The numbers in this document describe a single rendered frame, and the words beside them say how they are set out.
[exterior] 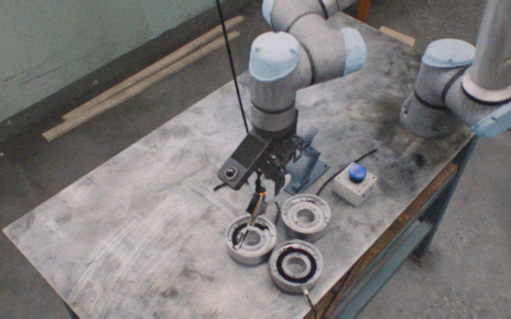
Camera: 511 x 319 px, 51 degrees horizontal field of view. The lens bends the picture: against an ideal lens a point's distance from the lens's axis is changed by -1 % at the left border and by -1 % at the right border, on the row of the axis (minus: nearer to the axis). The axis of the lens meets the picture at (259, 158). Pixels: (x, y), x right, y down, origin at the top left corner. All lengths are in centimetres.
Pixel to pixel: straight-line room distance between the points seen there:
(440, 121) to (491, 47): 33
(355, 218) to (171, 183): 43
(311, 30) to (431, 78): 50
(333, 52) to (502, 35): 38
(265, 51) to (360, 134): 63
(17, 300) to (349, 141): 134
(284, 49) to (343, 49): 11
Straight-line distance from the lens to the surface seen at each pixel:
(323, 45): 86
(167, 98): 270
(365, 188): 121
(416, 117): 140
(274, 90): 83
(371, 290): 177
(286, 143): 96
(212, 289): 110
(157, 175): 128
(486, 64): 117
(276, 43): 82
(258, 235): 114
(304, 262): 110
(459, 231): 230
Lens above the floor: 176
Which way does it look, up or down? 48 degrees down
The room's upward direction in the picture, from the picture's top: 2 degrees clockwise
